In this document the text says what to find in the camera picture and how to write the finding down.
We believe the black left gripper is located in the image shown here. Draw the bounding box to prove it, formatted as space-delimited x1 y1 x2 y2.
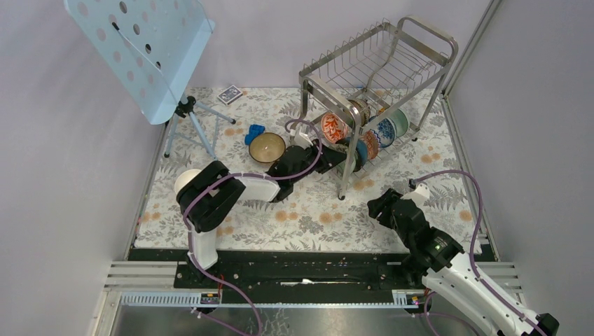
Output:
290 138 347 184

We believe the light green celadon bowl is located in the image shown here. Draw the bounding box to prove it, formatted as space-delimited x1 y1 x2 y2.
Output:
336 148 359 176

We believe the brown ceramic bowl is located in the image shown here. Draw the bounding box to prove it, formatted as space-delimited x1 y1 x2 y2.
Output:
248 132 286 165

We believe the orange white bowl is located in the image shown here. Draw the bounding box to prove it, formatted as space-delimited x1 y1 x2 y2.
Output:
174 169 201 195

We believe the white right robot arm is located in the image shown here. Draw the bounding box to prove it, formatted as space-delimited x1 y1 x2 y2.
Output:
367 185 560 335

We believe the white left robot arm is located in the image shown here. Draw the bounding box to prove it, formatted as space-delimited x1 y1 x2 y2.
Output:
174 141 347 288

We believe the stainless steel dish rack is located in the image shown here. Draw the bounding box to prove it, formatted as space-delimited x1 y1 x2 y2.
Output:
298 15 460 200

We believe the orange patterned bowl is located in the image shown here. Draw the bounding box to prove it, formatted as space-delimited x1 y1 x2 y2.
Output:
321 113 347 144

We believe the blue white patterned bowl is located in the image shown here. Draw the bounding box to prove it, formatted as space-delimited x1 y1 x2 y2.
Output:
371 118 396 148

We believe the pale green bowl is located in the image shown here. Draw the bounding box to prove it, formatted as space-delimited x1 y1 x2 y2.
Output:
389 109 409 138

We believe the blue plastic toy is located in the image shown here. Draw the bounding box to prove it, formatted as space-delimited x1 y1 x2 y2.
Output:
244 124 265 146

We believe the floral patterned table mat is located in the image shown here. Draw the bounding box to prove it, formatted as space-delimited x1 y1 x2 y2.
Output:
134 87 476 253

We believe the blue playing card box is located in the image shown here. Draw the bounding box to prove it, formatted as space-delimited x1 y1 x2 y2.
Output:
217 85 243 106

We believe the light blue perforated music stand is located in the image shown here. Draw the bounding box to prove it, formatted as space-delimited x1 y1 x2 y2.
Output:
64 0 235 157

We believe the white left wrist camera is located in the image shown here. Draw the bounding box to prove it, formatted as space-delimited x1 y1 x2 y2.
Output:
289 129 314 149

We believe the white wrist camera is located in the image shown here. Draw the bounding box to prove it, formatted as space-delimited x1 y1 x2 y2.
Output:
289 129 314 149
404 183 431 207

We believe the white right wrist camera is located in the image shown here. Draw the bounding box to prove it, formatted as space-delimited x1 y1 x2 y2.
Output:
404 183 431 207

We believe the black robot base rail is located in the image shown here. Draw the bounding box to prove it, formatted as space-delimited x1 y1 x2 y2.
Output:
129 249 497 305

